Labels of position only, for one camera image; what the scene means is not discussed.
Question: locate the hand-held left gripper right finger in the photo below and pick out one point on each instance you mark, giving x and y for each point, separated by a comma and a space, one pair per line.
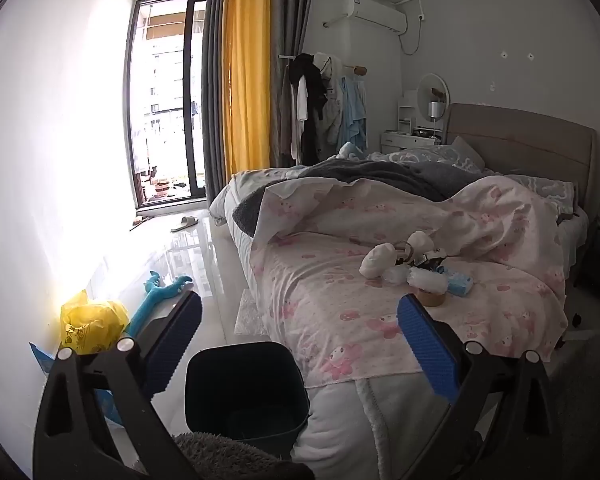
427, 350

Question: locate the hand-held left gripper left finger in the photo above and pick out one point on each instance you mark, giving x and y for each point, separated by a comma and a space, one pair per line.
177, 340

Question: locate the wide brown tape roll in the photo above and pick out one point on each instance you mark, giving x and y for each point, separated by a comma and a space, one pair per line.
430, 300

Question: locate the dark plastic trash bin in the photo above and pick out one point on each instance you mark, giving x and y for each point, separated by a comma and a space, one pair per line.
215, 375

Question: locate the blue tissue packet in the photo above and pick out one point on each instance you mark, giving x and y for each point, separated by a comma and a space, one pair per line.
460, 284

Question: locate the clear plastic wad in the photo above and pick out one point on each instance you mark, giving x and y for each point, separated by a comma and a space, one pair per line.
395, 276

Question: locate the brown packing tape roll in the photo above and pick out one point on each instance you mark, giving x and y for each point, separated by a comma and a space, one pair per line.
402, 252

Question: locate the white foam wad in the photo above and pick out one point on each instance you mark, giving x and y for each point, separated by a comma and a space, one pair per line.
420, 242
377, 260

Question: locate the teal plush toy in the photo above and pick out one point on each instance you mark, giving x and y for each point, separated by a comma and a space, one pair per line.
155, 300

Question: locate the bubble wrap sheet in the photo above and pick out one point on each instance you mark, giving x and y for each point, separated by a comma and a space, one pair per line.
250, 315

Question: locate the yellow plastic bag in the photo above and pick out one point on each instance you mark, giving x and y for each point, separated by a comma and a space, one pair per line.
92, 322

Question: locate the pink printed bed sheet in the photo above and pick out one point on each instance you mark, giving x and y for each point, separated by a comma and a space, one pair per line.
330, 300

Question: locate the pale slipper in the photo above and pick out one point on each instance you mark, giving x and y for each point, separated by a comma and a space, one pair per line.
185, 223

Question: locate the grey fluffy cloth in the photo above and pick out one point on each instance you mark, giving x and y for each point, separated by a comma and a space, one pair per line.
220, 452

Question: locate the dark broom stick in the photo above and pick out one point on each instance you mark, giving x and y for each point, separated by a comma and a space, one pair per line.
141, 222

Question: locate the pink printed duvet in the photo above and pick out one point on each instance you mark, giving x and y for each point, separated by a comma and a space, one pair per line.
380, 210

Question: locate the brown flower pot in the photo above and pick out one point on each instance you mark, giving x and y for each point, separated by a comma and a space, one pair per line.
161, 189

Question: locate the grey fleece blanket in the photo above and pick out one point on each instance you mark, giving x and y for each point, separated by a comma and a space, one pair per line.
380, 175

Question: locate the dark nightstand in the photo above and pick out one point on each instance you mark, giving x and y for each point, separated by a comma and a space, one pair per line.
597, 270

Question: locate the blue white patterned pillow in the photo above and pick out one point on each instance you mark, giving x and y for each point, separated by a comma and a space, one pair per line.
430, 155
545, 187

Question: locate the grey pillow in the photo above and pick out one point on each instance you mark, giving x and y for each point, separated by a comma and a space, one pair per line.
467, 152

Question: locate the white vanity table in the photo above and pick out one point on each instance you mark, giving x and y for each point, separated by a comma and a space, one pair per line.
400, 141

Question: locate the sliding glass door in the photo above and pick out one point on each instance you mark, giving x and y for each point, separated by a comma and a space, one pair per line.
167, 110

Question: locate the bed with beige headboard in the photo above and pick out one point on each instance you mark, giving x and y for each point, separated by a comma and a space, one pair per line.
520, 135

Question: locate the silver table lamp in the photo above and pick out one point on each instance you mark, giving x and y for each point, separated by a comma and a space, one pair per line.
435, 110

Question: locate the white shelf organizer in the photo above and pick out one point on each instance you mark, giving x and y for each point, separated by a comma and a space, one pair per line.
407, 110

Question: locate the grey garment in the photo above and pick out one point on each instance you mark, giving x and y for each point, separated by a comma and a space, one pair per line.
284, 120

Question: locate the light blue garment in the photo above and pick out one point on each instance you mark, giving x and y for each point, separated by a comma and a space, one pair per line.
356, 115

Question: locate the off-white jacket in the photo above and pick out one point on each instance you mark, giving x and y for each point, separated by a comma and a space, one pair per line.
335, 110

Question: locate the grey curtain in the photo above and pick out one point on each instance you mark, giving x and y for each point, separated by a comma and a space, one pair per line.
214, 85
287, 20

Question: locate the round mirror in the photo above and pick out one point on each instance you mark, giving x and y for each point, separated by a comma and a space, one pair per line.
432, 87

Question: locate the white shirt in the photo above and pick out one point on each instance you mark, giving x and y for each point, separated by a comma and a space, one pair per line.
300, 105

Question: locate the yellow curtain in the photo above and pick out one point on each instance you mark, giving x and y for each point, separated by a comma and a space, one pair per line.
245, 70

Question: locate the clothes rack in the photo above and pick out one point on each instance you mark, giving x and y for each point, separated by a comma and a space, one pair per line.
355, 67

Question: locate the black garment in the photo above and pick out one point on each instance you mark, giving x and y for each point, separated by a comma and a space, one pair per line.
307, 67

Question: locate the white air conditioner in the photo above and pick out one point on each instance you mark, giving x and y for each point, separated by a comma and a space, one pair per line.
375, 12

